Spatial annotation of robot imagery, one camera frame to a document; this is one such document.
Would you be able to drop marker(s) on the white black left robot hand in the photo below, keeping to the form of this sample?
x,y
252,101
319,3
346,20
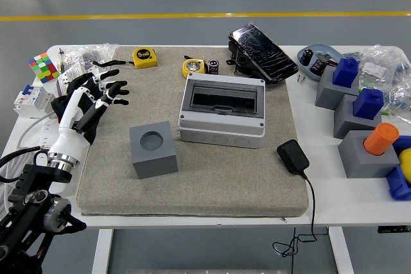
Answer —
x,y
69,139

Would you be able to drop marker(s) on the grey box with clear lid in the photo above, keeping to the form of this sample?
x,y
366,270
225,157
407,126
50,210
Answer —
x,y
221,126

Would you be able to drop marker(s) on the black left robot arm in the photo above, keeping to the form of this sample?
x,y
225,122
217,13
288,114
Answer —
x,y
32,174

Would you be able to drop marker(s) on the white printed box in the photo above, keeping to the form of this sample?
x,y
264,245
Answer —
x,y
75,72

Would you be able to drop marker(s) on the blue block battery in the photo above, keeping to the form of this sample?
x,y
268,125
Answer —
x,y
368,104
346,73

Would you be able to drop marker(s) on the orange cylinder battery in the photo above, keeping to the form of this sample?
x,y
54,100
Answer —
x,y
381,139

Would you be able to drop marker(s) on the white power strip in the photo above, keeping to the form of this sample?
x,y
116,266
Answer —
x,y
46,136

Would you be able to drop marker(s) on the black cloth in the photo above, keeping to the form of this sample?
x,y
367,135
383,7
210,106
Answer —
x,y
59,105

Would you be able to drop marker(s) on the white circuit breaker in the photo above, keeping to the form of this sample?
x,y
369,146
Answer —
x,y
32,100

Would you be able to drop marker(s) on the large colourful puzzle cube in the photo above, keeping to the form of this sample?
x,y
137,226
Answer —
x,y
43,67

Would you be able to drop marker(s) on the silver pen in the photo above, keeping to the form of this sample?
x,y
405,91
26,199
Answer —
x,y
60,59

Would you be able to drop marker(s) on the grey block with round hole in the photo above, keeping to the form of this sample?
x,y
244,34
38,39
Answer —
x,y
154,161

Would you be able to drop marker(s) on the clear plastic bag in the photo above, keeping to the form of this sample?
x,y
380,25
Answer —
x,y
90,51

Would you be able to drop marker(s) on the white table leg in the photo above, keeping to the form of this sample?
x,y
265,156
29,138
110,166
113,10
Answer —
x,y
101,254
342,251

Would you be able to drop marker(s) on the small yellow tape measure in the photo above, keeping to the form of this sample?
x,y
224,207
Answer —
x,y
193,68

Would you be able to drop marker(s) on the black capacitor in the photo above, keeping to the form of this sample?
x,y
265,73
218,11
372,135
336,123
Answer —
x,y
318,65
213,67
307,56

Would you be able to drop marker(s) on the grey-brown fabric mat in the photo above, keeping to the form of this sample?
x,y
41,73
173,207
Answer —
x,y
224,184

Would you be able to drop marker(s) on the black device base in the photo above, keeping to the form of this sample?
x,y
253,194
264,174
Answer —
x,y
241,62

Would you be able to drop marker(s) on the black power adapter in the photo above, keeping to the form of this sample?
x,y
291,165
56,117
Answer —
x,y
293,157

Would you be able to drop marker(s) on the grey block holder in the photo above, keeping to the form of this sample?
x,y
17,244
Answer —
x,y
327,92
359,161
348,123

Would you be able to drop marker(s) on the small metal part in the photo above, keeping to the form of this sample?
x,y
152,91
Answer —
x,y
327,58

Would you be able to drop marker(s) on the blue-grey tray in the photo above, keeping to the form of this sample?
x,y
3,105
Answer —
x,y
332,52

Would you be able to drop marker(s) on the clear bags of small parts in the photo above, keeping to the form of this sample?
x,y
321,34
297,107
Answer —
x,y
382,65

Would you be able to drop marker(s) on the blue plastic bin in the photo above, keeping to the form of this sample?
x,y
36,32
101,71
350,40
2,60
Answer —
x,y
398,184

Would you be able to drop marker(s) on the black table control panel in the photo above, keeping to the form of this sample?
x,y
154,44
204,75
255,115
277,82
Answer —
x,y
393,229

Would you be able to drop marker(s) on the yellow round object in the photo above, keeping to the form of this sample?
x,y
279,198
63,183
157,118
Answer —
x,y
406,165

